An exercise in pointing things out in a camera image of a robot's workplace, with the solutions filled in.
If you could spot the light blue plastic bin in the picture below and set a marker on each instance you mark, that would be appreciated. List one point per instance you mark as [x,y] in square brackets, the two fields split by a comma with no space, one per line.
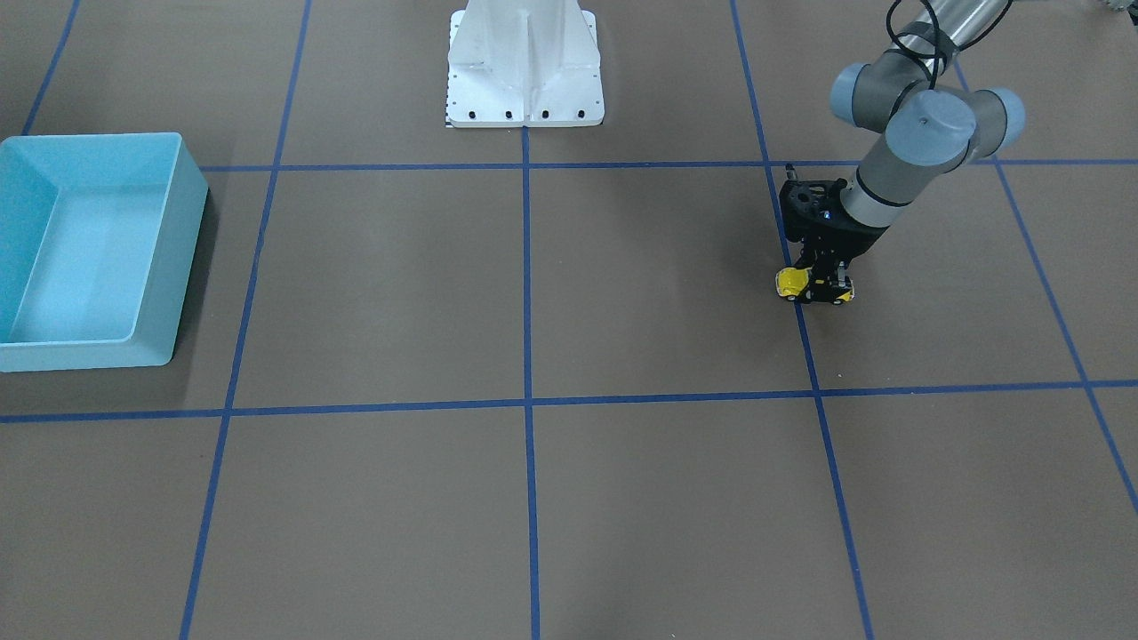
[98,237]

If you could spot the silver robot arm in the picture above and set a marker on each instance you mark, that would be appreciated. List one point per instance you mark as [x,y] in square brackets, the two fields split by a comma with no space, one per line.
[925,129]

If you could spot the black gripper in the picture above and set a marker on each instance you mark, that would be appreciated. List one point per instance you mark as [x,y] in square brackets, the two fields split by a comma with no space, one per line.
[852,237]

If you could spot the yellow beetle toy car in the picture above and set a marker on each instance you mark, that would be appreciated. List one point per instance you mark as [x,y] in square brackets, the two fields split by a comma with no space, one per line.
[790,284]

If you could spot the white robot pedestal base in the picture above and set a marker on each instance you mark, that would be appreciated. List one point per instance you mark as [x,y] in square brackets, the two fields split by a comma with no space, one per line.
[524,64]

